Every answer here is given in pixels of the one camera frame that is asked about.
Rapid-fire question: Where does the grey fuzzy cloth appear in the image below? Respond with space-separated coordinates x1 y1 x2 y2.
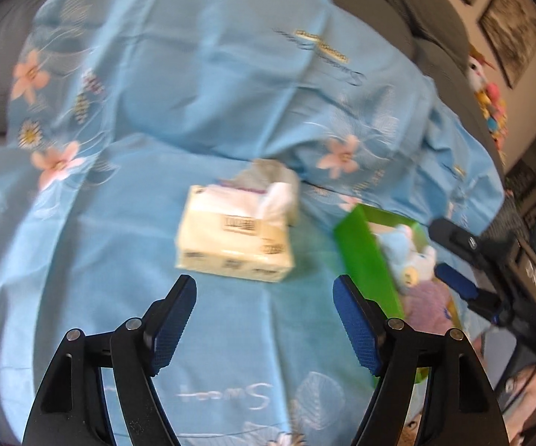
233 158 302 196

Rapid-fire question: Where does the blue floral bed sheet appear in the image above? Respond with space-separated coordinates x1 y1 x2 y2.
0 0 505 446

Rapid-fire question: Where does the person's right hand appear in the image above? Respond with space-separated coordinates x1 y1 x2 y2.
500 365 536 435

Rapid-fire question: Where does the grey checked cushion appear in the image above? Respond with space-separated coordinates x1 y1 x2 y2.
504 160 536 242

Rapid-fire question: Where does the row of colourful plush toys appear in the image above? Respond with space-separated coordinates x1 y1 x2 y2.
465 46 510 152

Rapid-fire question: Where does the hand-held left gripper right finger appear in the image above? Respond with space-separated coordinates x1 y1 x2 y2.
333 275 510 446

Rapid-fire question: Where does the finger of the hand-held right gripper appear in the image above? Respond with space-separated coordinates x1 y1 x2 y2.
436 262 501 321
430 217 517 270

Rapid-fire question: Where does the lavender fuzzy cloth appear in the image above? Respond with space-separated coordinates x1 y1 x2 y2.
402 283 459 330

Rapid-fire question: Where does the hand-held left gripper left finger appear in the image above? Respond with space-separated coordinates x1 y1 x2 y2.
22 275 198 446

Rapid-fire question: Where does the green cardboard box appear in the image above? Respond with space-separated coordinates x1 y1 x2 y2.
333 203 461 384

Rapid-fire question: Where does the pale yellow tissue pack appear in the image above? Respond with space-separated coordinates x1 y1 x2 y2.
175 179 302 284

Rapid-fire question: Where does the grey sofa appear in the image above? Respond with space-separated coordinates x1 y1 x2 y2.
0 0 510 172

